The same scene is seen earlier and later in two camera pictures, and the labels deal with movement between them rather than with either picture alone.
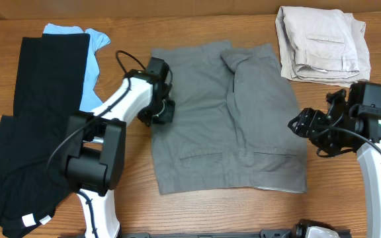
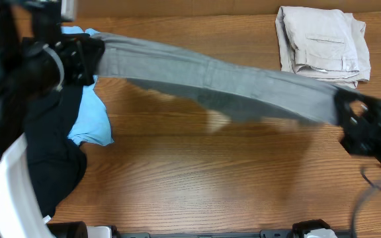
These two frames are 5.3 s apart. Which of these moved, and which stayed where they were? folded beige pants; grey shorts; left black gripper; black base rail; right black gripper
Moved: right black gripper; left black gripper; grey shorts
Stayed: black base rail; folded beige pants
